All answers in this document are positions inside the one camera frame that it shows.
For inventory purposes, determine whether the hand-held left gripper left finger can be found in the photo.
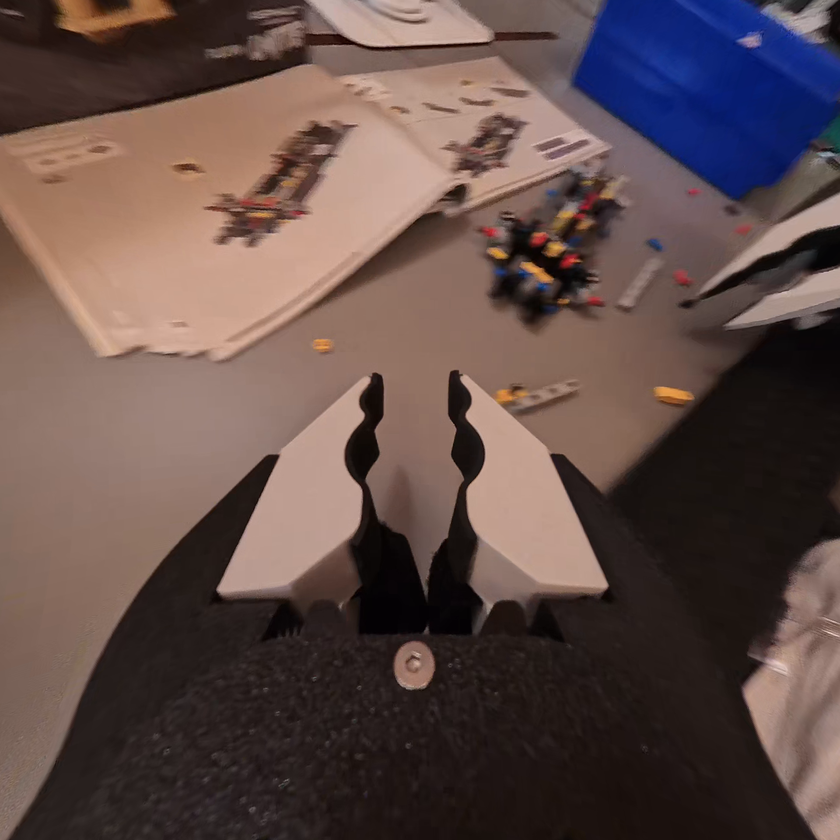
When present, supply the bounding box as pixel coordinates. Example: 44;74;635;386
217;372;386;606

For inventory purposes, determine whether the lego car chassis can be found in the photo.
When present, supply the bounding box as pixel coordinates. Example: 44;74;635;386
478;161;632;324

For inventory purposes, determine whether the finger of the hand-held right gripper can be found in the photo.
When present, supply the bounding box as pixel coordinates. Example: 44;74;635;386
679;196;840;309
722;268;840;330

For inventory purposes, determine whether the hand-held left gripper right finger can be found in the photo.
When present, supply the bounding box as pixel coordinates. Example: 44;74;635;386
448;369;609;610

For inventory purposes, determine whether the lego instruction booklet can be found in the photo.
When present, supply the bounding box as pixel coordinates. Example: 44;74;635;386
0;56;614;362

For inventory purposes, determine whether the black lego set box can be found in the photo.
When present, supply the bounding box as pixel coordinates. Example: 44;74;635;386
0;0;309;135

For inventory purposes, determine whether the thin grey lego beam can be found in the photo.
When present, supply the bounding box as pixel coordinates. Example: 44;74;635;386
511;378;581;416

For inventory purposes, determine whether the black dimpled foam mat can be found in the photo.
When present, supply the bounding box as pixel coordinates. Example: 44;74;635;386
607;315;840;686

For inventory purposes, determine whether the person's white t-shirt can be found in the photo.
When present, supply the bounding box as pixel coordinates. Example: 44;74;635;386
742;541;840;840

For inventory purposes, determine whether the blue plastic bin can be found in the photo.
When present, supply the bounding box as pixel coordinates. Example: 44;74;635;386
572;0;840;201

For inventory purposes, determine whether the long grey lego beam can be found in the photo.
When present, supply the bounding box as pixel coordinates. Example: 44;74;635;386
615;257;665;311

